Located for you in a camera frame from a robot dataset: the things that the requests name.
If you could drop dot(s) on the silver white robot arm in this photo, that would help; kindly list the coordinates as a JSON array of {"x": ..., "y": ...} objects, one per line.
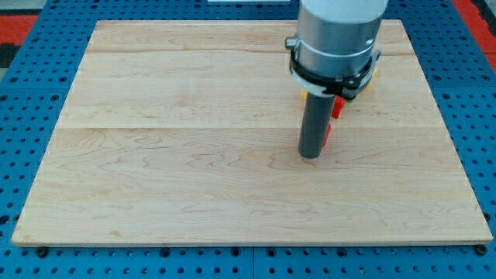
[{"x": 334, "y": 38}]

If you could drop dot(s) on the light wooden board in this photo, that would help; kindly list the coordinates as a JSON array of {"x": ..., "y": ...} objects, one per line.
[{"x": 181, "y": 133}]

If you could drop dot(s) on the yellow block left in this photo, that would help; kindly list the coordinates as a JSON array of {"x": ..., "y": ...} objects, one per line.
[{"x": 303, "y": 94}]

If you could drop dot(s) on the yellow block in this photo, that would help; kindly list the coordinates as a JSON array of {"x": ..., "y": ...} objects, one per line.
[
  {"x": 303, "y": 94},
  {"x": 370, "y": 82}
]

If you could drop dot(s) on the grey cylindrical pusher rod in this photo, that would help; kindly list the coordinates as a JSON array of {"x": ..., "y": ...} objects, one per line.
[{"x": 314, "y": 125}]

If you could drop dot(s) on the red block lower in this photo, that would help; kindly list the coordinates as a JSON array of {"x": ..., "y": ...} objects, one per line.
[{"x": 326, "y": 137}]

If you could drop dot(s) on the red block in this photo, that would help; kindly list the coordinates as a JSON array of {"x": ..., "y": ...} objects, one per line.
[
  {"x": 339, "y": 104},
  {"x": 326, "y": 137}
]

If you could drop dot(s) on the red block upper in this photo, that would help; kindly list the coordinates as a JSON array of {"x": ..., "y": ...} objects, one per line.
[{"x": 339, "y": 104}]

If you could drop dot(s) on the yellow block right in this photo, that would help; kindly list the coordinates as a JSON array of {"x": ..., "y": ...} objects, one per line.
[{"x": 370, "y": 82}]

